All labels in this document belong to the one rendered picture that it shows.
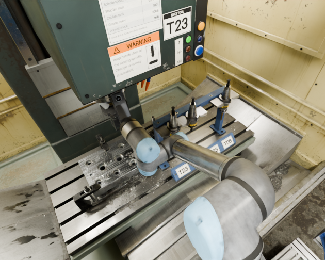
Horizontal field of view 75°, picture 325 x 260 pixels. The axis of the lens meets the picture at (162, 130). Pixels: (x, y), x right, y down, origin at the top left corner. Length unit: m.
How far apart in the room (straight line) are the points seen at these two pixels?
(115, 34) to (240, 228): 0.51
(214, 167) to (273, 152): 0.98
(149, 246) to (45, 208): 0.73
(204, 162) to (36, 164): 1.53
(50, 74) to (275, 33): 1.25
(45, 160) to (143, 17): 1.54
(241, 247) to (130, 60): 0.52
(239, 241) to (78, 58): 0.53
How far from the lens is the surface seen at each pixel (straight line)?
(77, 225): 1.18
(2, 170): 2.08
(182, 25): 0.69
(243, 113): 1.69
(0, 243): 1.53
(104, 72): 0.61
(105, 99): 0.82
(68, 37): 0.55
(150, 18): 0.63
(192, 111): 0.99
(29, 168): 1.96
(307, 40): 1.37
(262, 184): 0.50
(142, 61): 0.65
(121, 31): 0.59
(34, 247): 1.49
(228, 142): 1.32
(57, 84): 1.31
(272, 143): 1.58
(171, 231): 1.24
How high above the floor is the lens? 1.92
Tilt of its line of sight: 47 degrees down
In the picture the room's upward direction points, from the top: 5 degrees counter-clockwise
